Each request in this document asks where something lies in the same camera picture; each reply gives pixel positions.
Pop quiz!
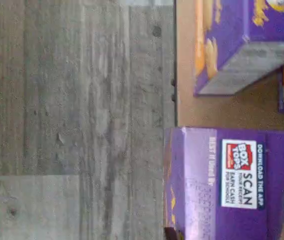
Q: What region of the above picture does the purple Annie's box brown patch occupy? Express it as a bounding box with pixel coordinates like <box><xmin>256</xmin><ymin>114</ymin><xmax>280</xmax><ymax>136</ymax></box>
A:
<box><xmin>163</xmin><ymin>126</ymin><xmax>284</xmax><ymax>240</ymax></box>

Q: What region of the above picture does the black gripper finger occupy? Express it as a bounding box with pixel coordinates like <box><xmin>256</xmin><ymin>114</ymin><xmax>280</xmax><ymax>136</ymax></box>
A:
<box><xmin>164</xmin><ymin>226</ymin><xmax>181</xmax><ymax>240</ymax></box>

